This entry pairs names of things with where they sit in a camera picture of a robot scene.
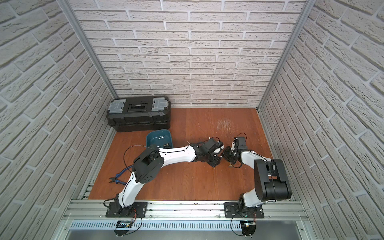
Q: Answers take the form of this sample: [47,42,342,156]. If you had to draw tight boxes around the teal plastic storage bin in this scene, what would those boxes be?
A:
[146,129,173,149]

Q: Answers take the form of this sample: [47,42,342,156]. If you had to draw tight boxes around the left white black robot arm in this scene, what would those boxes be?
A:
[114,138,224,209]

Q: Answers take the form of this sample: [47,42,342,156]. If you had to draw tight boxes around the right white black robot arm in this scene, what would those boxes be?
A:
[222,137,292,210]

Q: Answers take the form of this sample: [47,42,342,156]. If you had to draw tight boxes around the right controller board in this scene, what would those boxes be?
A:
[240,221,256,237]

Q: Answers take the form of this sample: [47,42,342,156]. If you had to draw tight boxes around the controller board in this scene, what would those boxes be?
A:
[240,221,256,237]
[114,221,135,237]

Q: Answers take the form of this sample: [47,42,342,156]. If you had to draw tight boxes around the black plastic toolbox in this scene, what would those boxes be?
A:
[107,96,171,133]

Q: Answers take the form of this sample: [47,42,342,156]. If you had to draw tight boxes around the left controller board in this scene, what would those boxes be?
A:
[114,221,135,237]

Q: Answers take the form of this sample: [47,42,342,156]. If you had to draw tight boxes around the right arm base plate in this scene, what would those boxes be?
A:
[223,202,265,219]

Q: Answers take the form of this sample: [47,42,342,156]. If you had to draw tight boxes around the blue handled pliers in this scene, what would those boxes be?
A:
[109,165,133,185]

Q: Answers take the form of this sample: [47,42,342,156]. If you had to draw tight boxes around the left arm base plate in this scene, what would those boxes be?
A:
[106,202,148,218]

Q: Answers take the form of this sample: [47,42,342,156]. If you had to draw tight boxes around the aluminium frame rail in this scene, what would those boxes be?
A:
[64,200,309,221]

